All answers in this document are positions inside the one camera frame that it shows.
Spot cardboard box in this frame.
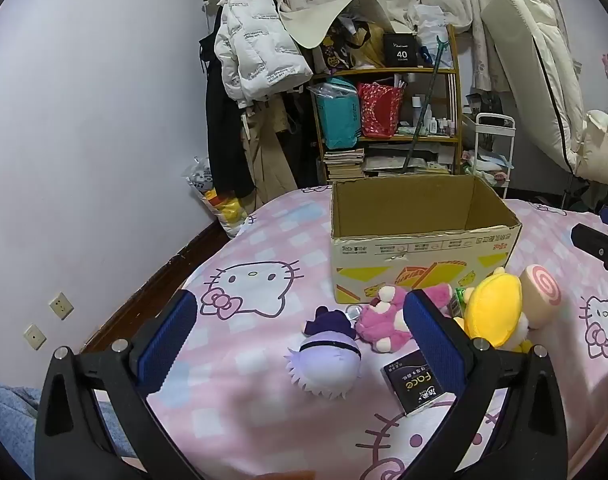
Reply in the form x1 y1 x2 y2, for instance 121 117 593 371
330 174 524 306

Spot stack of books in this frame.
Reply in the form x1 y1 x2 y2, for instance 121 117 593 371
324 147 365 183

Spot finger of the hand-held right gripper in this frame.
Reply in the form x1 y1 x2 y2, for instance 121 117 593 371
571 223 608 262

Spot teal bag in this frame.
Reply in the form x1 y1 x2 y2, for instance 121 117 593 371
316 77 359 150

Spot white metal cart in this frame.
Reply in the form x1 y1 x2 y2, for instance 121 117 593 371
471 112 516 200

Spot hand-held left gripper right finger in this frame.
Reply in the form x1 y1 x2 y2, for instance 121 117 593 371
403 289 570 480

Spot black square box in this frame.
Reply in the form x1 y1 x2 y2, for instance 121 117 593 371
383 33 417 67

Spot pink bear plush toy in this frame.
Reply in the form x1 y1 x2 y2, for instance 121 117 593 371
355 282 455 353

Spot blue fleece blanket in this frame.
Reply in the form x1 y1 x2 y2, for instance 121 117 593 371
0 385 134 480

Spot cream folded mattress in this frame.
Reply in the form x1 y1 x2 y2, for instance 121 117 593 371
481 0 608 181

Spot yellow plush toy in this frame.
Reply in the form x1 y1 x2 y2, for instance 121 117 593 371
454 267 535 353

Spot pink cat-print bed sheet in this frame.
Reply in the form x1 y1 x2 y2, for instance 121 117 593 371
84 185 608 480

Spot red patterned bag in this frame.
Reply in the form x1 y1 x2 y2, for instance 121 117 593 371
356 82 405 139

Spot green pole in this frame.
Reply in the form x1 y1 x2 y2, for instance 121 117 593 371
401 36 449 173

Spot wooden shelf unit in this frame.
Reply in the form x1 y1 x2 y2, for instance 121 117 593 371
309 25 462 186

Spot clear plastic bag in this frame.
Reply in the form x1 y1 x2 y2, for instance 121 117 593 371
182 156 247 238

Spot beige cloth sheet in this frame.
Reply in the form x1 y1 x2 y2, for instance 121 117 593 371
279 0 392 50

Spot green tissue packet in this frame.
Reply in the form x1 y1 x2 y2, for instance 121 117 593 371
449 287 472 318

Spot beige wall socket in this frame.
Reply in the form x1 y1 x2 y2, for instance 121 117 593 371
24 324 47 352
48 292 74 320

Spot beige hanging pants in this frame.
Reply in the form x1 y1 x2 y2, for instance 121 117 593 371
241 95 299 206

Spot purple-haired plush doll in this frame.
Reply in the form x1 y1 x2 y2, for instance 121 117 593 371
284 306 363 402

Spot pink swirl plush cushion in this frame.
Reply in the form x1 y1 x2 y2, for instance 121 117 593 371
519 264 562 330

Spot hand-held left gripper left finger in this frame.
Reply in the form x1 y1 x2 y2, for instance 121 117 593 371
34 289 205 480

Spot white puffer jacket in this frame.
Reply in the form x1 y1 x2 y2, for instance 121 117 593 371
214 0 315 108

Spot black tissue packet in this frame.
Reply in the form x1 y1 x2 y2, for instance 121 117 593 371
380 350 457 417

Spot black hanging coat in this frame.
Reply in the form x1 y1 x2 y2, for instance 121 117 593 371
204 10 257 198

